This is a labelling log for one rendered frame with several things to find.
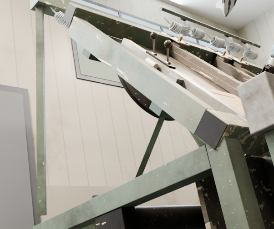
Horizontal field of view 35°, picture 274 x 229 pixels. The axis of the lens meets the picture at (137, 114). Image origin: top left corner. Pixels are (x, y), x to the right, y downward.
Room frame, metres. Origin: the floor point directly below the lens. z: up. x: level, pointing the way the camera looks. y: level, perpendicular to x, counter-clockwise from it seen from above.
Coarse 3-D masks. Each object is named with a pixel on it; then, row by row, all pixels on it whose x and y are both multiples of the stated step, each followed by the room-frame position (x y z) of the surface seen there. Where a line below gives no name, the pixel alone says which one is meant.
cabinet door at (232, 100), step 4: (204, 88) 1.95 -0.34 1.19; (208, 88) 1.99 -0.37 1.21; (212, 92) 1.95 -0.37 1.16; (216, 92) 1.98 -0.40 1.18; (220, 92) 2.03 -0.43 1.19; (224, 92) 2.08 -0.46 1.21; (220, 96) 1.96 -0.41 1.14; (224, 96) 2.00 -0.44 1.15; (228, 96) 2.03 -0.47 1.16; (232, 96) 2.07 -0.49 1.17; (236, 96) 2.12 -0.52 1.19; (224, 100) 1.91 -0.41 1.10; (228, 100) 1.96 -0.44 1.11; (232, 100) 1.99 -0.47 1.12; (236, 100) 2.04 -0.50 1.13; (240, 100) 2.07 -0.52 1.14; (232, 104) 1.92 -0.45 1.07; (236, 104) 1.96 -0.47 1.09; (240, 104) 2.00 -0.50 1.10; (236, 108) 1.88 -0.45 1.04; (240, 108) 1.92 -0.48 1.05
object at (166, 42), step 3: (165, 42) 1.83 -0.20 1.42; (168, 42) 1.83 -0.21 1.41; (171, 42) 1.84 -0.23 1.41; (165, 45) 1.84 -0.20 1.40; (168, 45) 1.83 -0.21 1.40; (171, 45) 1.84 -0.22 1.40; (168, 48) 1.86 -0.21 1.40; (168, 51) 1.87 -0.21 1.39; (168, 54) 1.89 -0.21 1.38; (168, 57) 1.90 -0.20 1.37; (168, 60) 1.92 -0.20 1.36; (168, 63) 1.92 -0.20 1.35
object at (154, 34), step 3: (153, 33) 1.88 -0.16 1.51; (156, 33) 1.88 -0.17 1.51; (150, 36) 1.89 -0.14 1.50; (153, 36) 1.88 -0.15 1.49; (156, 36) 1.89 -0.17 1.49; (153, 39) 1.90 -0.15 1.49; (153, 42) 1.92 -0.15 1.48; (153, 45) 1.94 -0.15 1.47; (153, 48) 1.95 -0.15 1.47; (153, 51) 1.97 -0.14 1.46; (153, 54) 1.97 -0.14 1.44; (156, 54) 1.98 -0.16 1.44
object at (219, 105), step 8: (128, 48) 2.07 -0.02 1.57; (136, 48) 2.03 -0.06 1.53; (144, 56) 2.00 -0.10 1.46; (160, 64) 1.93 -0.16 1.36; (168, 72) 1.90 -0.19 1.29; (176, 72) 1.88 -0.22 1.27; (184, 80) 1.85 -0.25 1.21; (192, 80) 1.87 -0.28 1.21; (192, 88) 1.82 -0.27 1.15; (200, 88) 1.80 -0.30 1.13; (200, 96) 1.80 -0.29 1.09; (208, 96) 1.77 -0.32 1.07; (216, 96) 1.79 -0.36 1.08; (208, 104) 1.78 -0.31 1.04; (216, 104) 1.75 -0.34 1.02; (224, 104) 1.72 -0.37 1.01; (232, 112) 1.70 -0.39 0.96; (240, 112) 1.72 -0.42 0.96
